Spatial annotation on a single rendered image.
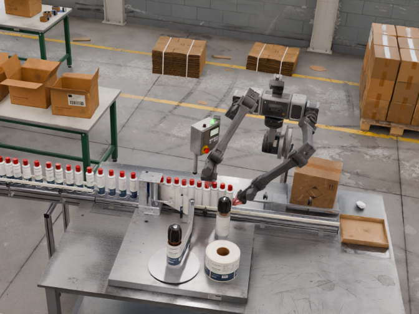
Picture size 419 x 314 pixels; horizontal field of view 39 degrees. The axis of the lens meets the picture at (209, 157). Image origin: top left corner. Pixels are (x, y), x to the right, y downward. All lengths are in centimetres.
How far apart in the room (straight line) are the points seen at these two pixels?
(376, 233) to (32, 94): 312
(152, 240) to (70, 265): 52
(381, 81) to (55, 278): 440
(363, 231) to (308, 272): 59
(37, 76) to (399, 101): 386
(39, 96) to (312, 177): 257
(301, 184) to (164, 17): 573
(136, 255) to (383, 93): 402
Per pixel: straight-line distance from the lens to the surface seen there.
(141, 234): 379
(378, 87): 683
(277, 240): 390
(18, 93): 549
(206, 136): 374
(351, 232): 408
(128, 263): 360
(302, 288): 361
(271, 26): 905
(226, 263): 340
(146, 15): 945
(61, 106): 527
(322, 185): 407
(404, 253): 538
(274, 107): 402
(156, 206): 391
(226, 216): 366
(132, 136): 647
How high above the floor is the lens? 334
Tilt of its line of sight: 33 degrees down
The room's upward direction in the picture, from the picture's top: 4 degrees clockwise
